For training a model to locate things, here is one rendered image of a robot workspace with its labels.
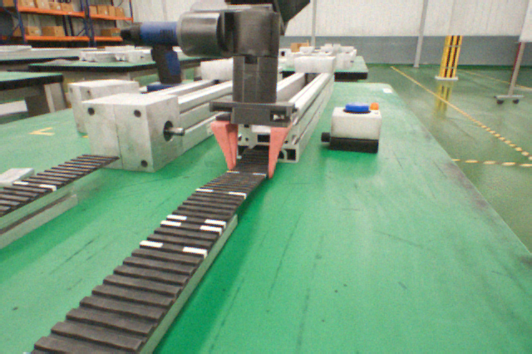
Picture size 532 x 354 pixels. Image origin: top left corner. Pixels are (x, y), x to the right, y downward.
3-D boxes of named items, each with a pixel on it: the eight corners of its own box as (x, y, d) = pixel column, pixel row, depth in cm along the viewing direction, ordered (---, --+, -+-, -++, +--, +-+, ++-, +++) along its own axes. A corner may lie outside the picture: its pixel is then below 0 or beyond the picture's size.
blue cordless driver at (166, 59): (189, 111, 89) (181, 20, 81) (116, 110, 91) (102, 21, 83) (197, 106, 96) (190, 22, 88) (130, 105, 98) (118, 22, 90)
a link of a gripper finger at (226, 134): (224, 166, 51) (224, 102, 48) (271, 170, 50) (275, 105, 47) (209, 179, 44) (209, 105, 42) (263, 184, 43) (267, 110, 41)
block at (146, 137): (169, 174, 47) (161, 105, 44) (93, 166, 50) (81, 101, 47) (197, 154, 55) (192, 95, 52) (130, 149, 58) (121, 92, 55)
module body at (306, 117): (298, 163, 52) (300, 106, 49) (235, 158, 54) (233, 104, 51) (332, 92, 124) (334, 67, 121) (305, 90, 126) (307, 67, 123)
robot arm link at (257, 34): (271, -2, 37) (288, 8, 42) (215, 0, 40) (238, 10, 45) (268, 65, 39) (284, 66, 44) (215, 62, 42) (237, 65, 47)
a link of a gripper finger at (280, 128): (241, 168, 50) (243, 103, 48) (288, 172, 49) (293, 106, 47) (229, 181, 44) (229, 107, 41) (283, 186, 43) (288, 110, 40)
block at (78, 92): (107, 139, 64) (98, 87, 61) (76, 130, 70) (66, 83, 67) (151, 129, 72) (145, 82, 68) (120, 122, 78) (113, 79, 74)
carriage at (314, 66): (331, 82, 101) (332, 58, 98) (294, 81, 103) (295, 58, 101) (334, 77, 115) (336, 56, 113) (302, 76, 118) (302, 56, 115)
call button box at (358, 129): (377, 153, 56) (382, 115, 54) (318, 149, 58) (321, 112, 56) (376, 140, 63) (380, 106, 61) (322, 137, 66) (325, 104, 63)
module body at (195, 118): (184, 154, 56) (179, 101, 53) (130, 149, 58) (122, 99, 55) (282, 90, 128) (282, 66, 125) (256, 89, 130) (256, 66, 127)
